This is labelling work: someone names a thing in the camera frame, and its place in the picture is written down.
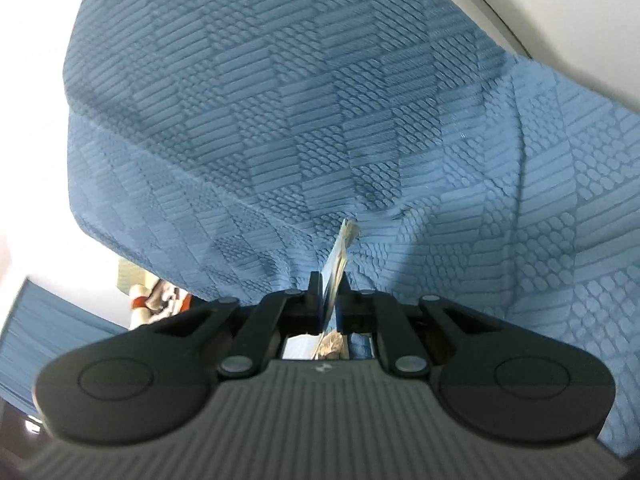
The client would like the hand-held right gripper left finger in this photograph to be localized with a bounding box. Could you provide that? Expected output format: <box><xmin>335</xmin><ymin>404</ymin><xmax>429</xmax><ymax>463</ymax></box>
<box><xmin>145</xmin><ymin>272</ymin><xmax>322</xmax><ymax>378</ymax></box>

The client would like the blue ribbed cloth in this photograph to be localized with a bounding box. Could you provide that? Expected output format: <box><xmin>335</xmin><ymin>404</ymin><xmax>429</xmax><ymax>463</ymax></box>
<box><xmin>0</xmin><ymin>280</ymin><xmax>133</xmax><ymax>413</ymax></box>

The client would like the cream textured pillow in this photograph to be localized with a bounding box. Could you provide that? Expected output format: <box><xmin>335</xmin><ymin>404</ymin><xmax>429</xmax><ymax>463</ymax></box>
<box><xmin>117</xmin><ymin>257</ymin><xmax>151</xmax><ymax>296</ymax></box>

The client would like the photo cover booklet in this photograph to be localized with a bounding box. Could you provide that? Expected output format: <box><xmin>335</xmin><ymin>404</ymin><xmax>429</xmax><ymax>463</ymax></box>
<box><xmin>282</xmin><ymin>217</ymin><xmax>362</xmax><ymax>361</ymax></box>

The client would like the red white black striped blanket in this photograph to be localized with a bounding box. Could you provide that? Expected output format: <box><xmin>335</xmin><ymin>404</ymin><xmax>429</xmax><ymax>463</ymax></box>
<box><xmin>127</xmin><ymin>282</ymin><xmax>196</xmax><ymax>331</ymax></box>

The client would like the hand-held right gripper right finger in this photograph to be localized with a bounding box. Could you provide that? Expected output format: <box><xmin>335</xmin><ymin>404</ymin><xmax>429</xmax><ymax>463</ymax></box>
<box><xmin>336</xmin><ymin>272</ymin><xmax>501</xmax><ymax>377</ymax></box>

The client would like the white armchair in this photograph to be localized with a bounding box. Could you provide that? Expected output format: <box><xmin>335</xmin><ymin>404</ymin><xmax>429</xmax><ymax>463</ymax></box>
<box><xmin>400</xmin><ymin>0</ymin><xmax>640</xmax><ymax>118</ymax></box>

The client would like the blue textured sofa cover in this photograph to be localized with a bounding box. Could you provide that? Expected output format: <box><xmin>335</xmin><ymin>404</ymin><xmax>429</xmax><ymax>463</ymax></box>
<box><xmin>60</xmin><ymin>0</ymin><xmax>640</xmax><ymax>461</ymax></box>

